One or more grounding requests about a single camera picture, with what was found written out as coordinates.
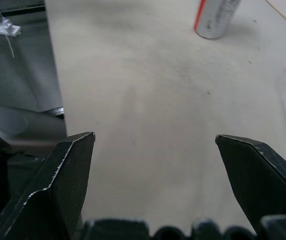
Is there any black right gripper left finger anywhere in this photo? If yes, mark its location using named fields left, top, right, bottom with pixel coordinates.
left=0, top=131, right=96, bottom=240

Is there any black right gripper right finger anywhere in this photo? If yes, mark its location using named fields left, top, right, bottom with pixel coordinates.
left=215, top=134, right=286, bottom=235

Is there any white and red can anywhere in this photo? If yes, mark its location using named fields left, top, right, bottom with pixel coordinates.
left=194, top=0, right=242, bottom=40

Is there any white cable tie mount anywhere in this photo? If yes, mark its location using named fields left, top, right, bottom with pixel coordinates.
left=0, top=21, right=22, bottom=38

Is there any white cable tie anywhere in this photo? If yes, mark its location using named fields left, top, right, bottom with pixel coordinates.
left=0, top=0, right=15, bottom=58

